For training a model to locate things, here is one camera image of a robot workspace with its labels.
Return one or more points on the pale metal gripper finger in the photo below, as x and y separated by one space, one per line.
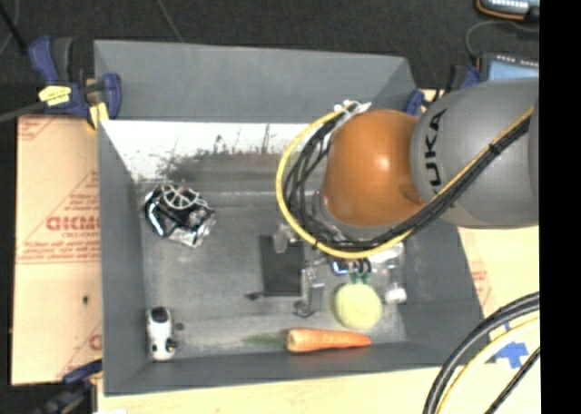
280 239
312 296

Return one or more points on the dark green flat block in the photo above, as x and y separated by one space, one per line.
281 273

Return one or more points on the orange toy carrot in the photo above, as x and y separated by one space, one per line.
327 340

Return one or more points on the yellow-green tennis ball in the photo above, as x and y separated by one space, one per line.
357 307

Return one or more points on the grey metal bin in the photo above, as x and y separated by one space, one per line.
218 276

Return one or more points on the crumpled black and silver packet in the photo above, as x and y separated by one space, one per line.
179 217

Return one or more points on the black and white toy animal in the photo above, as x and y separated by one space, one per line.
160 335

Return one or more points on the brown cardboard board red print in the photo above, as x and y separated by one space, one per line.
54 267

